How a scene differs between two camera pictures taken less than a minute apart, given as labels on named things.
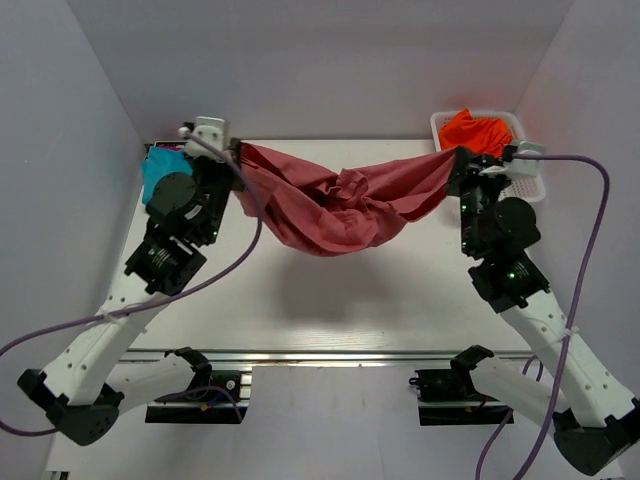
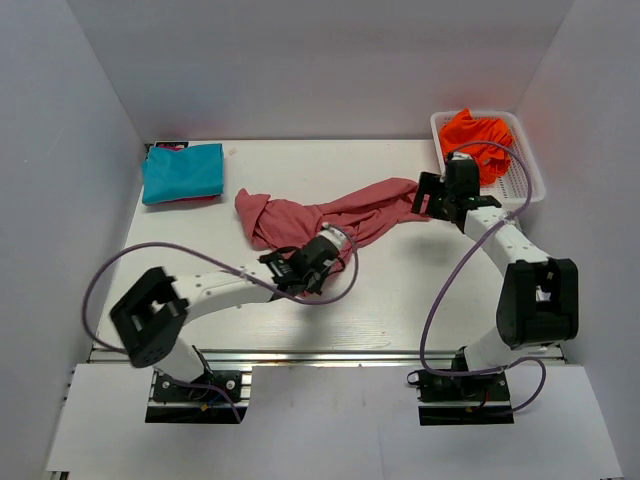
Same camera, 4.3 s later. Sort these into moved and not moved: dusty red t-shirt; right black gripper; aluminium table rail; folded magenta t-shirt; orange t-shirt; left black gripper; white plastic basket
Moved: dusty red t-shirt; left black gripper; right black gripper
Not moved: aluminium table rail; folded magenta t-shirt; orange t-shirt; white plastic basket
